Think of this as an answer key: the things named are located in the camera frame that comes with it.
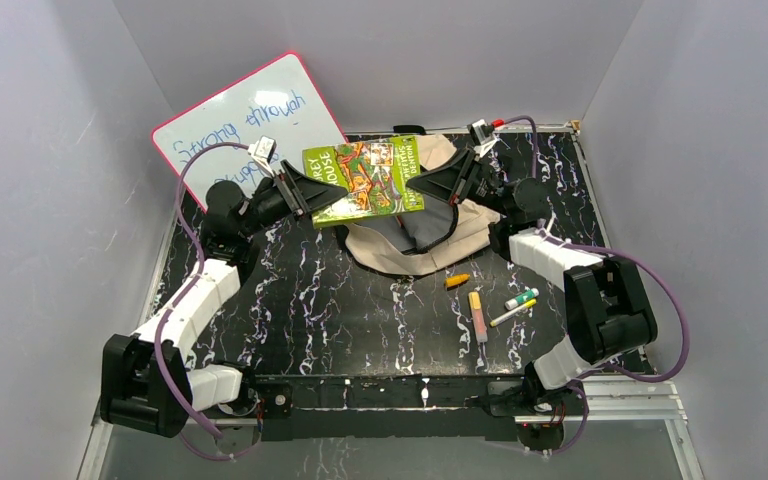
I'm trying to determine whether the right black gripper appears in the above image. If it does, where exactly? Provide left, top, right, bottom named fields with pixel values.
left=404, top=149, right=511, bottom=219

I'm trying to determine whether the beige backpack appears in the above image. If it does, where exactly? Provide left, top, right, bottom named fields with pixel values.
left=336, top=124, right=503, bottom=278

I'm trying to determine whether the green book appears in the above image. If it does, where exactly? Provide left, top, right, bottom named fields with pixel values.
left=302, top=135, right=425, bottom=229

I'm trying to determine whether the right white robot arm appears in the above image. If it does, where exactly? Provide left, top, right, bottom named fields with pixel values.
left=407, top=120, right=658, bottom=414

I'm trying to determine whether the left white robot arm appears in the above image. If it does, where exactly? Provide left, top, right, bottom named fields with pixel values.
left=99, top=137, right=348, bottom=438

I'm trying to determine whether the pink framed whiteboard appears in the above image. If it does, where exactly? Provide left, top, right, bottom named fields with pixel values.
left=151, top=51, right=345, bottom=173

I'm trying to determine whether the orange highlighter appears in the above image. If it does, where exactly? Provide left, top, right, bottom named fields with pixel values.
left=444, top=273, right=471, bottom=289

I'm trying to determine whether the yellow pink highlighter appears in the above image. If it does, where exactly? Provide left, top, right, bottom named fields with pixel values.
left=468, top=291, right=488, bottom=344

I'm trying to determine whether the green white glue stick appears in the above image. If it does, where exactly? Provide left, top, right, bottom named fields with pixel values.
left=505, top=288, right=539, bottom=311

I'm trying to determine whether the yellow white pen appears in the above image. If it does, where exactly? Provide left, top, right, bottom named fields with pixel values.
left=489, top=298, right=537, bottom=328

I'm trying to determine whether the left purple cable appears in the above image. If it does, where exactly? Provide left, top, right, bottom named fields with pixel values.
left=153, top=141, right=266, bottom=462

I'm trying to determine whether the purple cable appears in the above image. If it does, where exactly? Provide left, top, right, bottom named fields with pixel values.
left=489, top=114, right=692, bottom=458
left=153, top=141, right=266, bottom=462

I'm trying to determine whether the black base frame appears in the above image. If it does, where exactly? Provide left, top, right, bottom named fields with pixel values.
left=195, top=360, right=591, bottom=458

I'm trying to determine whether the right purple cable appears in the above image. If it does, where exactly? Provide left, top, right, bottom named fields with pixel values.
left=489, top=114, right=692, bottom=458

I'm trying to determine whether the aluminium rail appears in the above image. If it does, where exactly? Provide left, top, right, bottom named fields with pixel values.
left=79, top=374, right=700, bottom=479

